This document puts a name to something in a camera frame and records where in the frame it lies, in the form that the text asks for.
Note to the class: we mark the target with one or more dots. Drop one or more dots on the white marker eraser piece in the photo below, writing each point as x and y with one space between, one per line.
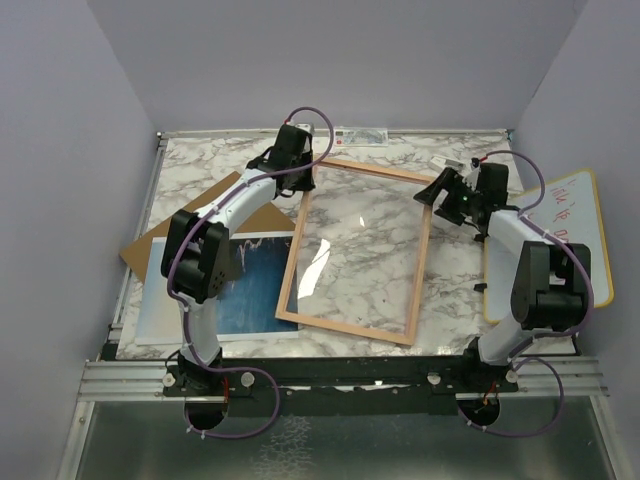
439 163

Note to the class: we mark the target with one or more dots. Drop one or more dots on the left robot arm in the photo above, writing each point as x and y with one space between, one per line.
197 259

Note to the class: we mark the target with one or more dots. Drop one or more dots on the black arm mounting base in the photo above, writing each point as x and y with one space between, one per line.
334 386

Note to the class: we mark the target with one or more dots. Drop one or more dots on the clear acrylic sheet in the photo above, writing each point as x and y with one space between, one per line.
357 250

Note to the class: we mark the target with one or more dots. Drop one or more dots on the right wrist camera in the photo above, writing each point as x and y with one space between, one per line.
476 163

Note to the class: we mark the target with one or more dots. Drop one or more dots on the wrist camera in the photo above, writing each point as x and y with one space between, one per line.
307 127
476 163

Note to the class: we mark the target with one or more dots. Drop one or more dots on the small label card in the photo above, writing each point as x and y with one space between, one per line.
361 137

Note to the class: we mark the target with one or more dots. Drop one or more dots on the pink picture frame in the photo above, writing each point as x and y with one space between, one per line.
357 250

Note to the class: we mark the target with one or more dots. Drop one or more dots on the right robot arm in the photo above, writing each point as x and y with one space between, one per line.
551 295

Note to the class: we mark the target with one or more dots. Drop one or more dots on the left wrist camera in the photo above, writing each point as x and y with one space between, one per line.
307 127

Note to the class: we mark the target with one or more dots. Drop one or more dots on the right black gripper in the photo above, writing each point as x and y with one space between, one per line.
451 182

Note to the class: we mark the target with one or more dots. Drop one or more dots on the yellow rimmed whiteboard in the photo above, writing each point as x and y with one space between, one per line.
571 212

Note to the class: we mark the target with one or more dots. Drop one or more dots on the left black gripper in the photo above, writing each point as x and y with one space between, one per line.
306 184

